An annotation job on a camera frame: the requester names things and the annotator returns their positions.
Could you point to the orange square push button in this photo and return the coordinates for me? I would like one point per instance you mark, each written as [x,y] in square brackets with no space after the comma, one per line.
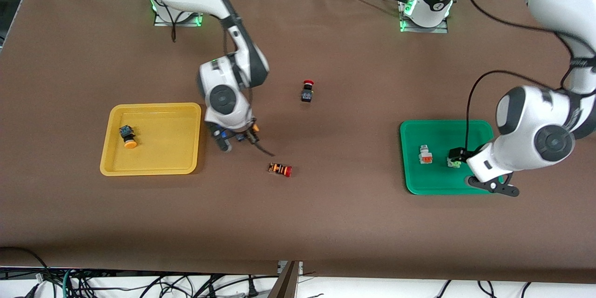
[425,156]

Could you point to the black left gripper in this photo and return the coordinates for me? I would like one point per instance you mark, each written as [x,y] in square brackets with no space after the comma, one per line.
[458,154]

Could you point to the brown table cover sheet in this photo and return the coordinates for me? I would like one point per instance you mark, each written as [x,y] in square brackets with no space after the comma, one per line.
[326,223]

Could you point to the red button orange striped body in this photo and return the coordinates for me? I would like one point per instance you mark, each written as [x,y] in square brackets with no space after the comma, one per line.
[279,169]

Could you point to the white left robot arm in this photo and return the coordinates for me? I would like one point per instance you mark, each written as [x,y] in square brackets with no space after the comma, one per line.
[535,125]

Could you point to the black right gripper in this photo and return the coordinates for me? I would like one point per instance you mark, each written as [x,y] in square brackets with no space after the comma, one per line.
[240,134]

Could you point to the silver table edge bracket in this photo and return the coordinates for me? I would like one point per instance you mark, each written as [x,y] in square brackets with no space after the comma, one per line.
[298,267]

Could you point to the green plastic tray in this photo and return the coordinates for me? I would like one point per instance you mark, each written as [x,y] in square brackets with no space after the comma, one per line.
[433,179]

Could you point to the green square push button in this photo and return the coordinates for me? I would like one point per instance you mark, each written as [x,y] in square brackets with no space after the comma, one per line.
[454,164]

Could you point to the yellow plastic tray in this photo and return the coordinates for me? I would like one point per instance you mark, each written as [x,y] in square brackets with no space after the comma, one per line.
[163,149]

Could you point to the yellow cap push button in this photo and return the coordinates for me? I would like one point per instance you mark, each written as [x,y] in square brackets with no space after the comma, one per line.
[254,127]
[126,132]

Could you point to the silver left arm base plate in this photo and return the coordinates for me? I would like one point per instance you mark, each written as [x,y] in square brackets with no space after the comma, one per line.
[423,29]

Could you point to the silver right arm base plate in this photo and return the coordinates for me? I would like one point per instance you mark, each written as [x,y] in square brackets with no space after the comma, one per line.
[186,21]

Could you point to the brown table leg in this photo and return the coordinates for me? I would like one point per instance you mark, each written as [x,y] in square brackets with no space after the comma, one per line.
[284,286]

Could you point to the red mushroom button black body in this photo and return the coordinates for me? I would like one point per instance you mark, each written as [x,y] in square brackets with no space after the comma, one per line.
[307,95]

